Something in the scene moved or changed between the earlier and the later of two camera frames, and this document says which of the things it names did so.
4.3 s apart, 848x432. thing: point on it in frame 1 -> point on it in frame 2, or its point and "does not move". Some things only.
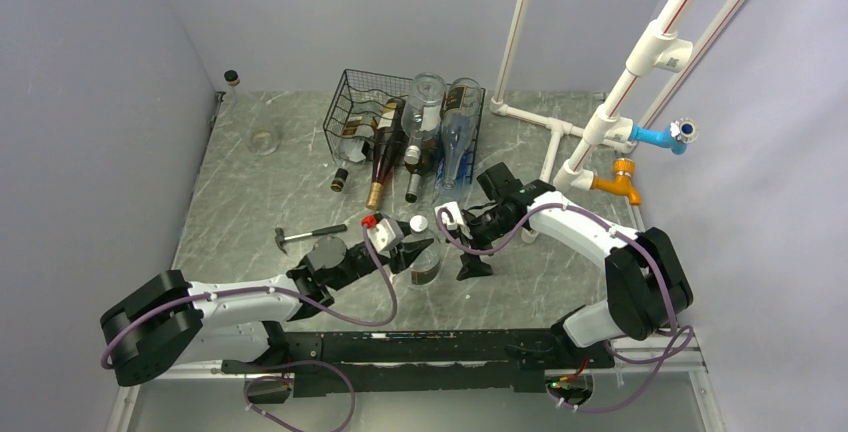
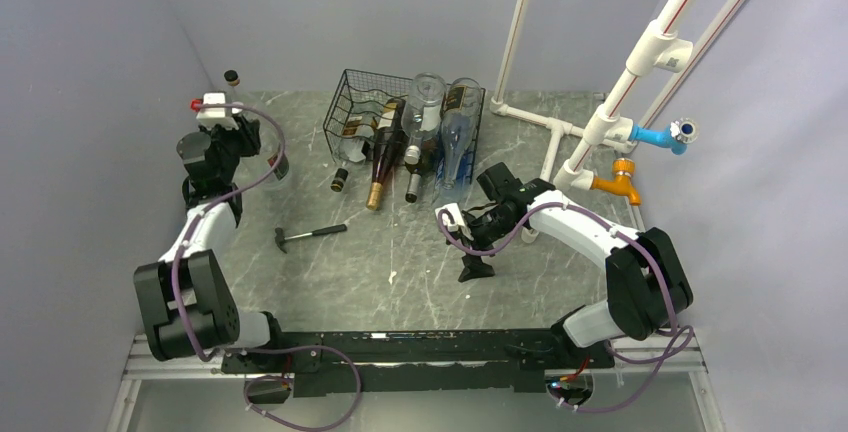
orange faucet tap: (622, 182) does not move
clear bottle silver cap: (426, 270) -> (273, 140)
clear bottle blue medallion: (260, 131) does not move
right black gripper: (473, 267) does not move
